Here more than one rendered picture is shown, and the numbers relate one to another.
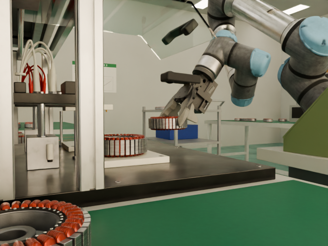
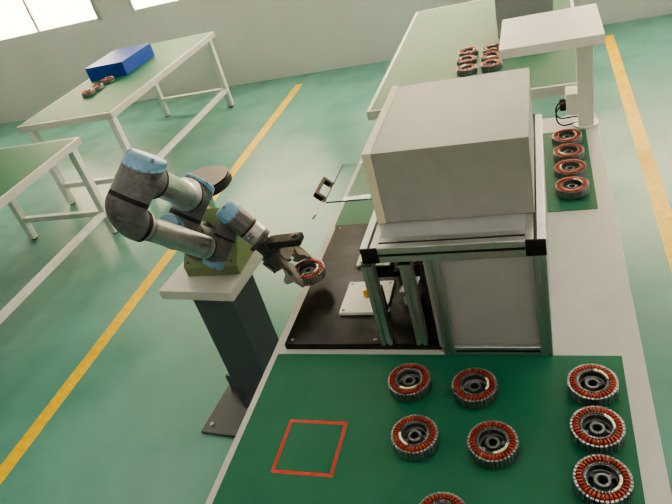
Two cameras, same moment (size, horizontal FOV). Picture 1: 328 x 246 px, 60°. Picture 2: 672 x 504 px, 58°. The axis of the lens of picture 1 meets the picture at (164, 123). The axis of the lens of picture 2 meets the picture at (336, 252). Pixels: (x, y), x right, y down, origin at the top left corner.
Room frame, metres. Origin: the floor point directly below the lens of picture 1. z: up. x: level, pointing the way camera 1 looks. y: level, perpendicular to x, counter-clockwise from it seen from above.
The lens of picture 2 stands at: (1.79, 1.33, 1.95)
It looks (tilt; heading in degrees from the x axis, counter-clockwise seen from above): 33 degrees down; 231
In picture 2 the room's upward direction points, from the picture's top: 17 degrees counter-clockwise
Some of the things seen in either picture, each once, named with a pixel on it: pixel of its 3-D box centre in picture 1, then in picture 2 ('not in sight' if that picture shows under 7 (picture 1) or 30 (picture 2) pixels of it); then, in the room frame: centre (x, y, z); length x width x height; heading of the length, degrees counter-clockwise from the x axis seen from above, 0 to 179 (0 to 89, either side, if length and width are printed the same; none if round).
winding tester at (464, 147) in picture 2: not in sight; (455, 142); (0.55, 0.44, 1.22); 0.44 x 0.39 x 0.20; 27
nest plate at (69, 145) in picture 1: (92, 144); (367, 297); (0.79, 0.20, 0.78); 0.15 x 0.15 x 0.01; 27
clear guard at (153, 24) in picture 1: (114, 28); (367, 187); (0.58, 0.10, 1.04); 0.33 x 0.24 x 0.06; 117
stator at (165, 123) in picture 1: (167, 122); (308, 272); (0.82, -0.01, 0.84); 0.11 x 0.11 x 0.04
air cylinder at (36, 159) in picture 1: (41, 150); not in sight; (0.51, 0.22, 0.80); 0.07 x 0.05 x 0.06; 27
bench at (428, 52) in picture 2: not in sight; (488, 95); (-1.53, -0.75, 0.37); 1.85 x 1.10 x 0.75; 27
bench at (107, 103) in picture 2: not in sight; (143, 113); (-0.74, -3.82, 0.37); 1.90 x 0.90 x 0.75; 27
